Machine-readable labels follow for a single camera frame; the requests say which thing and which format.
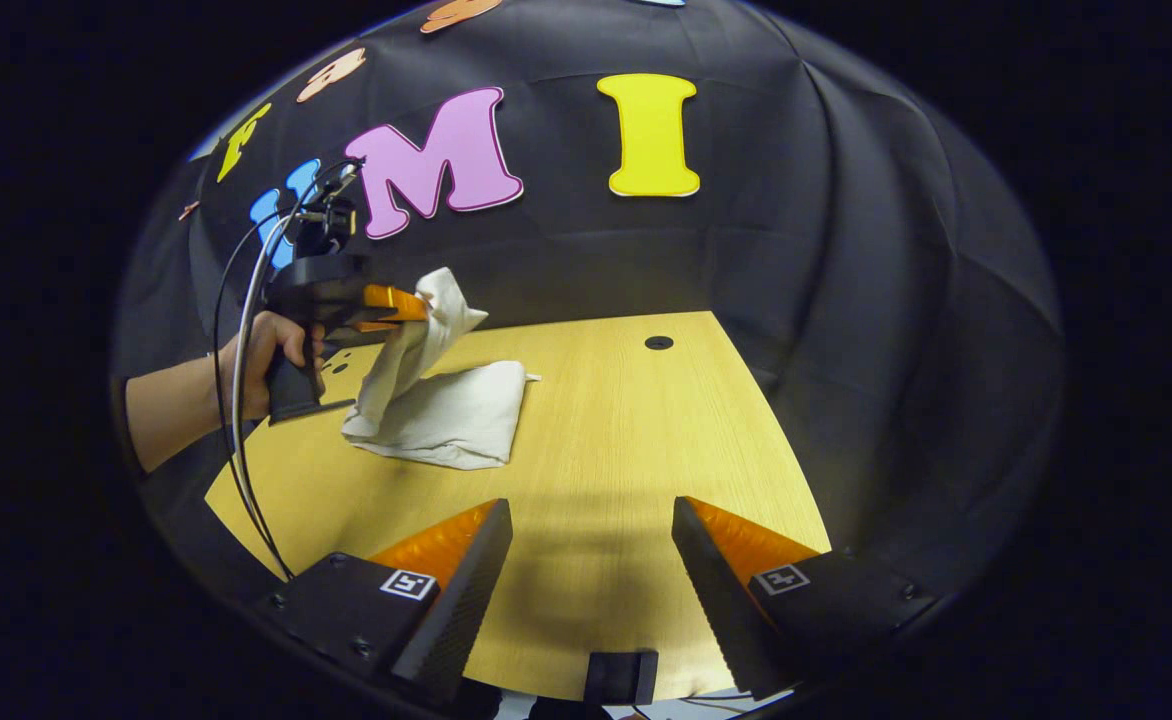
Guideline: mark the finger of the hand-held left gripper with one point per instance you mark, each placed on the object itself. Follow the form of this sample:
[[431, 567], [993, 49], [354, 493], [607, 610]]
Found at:
[[396, 300], [374, 327]]

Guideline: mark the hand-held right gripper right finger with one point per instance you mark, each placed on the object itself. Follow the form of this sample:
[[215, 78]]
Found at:
[[716, 610]]

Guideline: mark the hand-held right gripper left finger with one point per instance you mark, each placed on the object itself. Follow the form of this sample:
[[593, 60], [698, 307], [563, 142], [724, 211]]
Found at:
[[468, 600]]

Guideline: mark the white jeans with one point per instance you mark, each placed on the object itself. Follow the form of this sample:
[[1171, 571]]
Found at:
[[456, 415]]

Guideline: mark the small copper clip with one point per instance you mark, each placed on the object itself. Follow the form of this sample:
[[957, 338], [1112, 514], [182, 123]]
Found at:
[[188, 210]]

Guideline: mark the black backdrop cloth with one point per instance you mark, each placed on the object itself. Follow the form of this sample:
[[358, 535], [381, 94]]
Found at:
[[796, 250]]

